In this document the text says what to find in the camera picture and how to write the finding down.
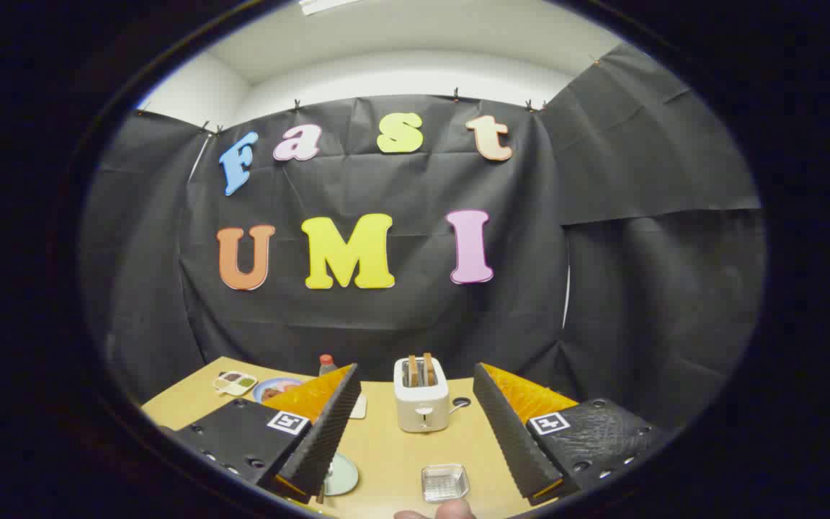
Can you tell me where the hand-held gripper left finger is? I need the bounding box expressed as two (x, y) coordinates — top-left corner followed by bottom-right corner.
(166, 363), (363, 505)

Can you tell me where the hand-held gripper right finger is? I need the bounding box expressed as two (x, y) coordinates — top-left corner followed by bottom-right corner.
(473, 362), (668, 505)

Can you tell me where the black backdrop cloth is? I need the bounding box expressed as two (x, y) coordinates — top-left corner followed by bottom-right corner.
(80, 43), (767, 433)

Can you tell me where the white divided sauce dish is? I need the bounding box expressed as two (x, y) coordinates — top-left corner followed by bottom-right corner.
(213, 371), (259, 397)

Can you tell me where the white toaster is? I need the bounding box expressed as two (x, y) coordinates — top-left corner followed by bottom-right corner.
(393, 357), (452, 433)

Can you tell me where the light green plate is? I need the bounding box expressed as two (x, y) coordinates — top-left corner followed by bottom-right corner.
(323, 452), (360, 497)

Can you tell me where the metal wire basket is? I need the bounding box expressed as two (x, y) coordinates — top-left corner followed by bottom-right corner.
(421, 463), (470, 503)

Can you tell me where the blue plate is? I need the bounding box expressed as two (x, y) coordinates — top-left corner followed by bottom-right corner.
(252, 377), (304, 404)

